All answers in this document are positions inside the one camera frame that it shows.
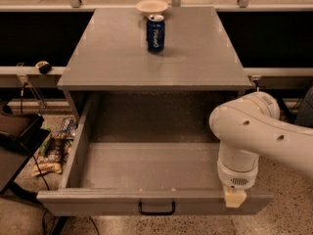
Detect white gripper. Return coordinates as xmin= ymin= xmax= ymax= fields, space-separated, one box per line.
xmin=217 ymin=161 xmax=258 ymax=209

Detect grey top drawer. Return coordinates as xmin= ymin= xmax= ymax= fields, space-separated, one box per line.
xmin=38 ymin=92 xmax=273 ymax=216

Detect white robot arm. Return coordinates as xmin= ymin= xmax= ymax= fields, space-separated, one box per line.
xmin=208 ymin=91 xmax=313 ymax=208

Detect grey drawer cabinet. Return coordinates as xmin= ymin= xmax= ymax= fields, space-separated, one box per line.
xmin=59 ymin=7 xmax=250 ymax=142

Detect person leg dark trousers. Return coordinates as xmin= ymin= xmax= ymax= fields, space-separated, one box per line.
xmin=295 ymin=87 xmax=313 ymax=127

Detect snack bag on floor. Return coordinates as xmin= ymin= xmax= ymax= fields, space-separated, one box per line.
xmin=31 ymin=154 xmax=63 ymax=176

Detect blue soda can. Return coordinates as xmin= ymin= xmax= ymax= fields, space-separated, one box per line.
xmin=146 ymin=14 xmax=165 ymax=53

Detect white ceramic bowl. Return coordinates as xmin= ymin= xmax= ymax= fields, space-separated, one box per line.
xmin=136 ymin=0 xmax=168 ymax=17

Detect black side table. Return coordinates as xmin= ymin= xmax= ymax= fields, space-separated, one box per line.
xmin=0 ymin=127 xmax=69 ymax=235

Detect black bin on table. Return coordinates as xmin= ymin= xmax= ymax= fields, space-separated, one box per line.
xmin=0 ymin=105 xmax=44 ymax=153

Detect black tape measure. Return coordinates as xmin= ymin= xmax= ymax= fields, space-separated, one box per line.
xmin=35 ymin=61 xmax=52 ymax=74

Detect wire basket with snacks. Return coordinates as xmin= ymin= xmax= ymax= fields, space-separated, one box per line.
xmin=56 ymin=117 xmax=78 ymax=163

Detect black floor cable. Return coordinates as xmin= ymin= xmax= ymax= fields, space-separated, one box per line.
xmin=31 ymin=154 xmax=101 ymax=235

